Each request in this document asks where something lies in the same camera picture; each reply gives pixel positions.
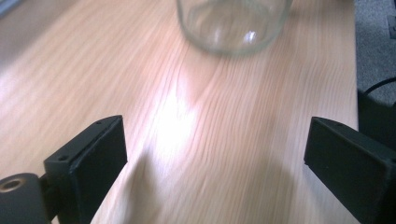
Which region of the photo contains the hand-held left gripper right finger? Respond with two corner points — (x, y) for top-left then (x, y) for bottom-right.
(304, 116), (396, 224)

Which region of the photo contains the black box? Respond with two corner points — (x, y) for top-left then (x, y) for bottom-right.
(357, 89), (396, 152)

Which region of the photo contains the clear glass jar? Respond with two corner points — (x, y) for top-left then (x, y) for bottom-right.
(176, 0), (293, 57)

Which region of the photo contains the black cable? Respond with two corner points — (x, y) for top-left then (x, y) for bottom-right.
(362, 76), (396, 96)

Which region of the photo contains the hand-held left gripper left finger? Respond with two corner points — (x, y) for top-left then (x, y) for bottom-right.
(43, 115), (128, 224)

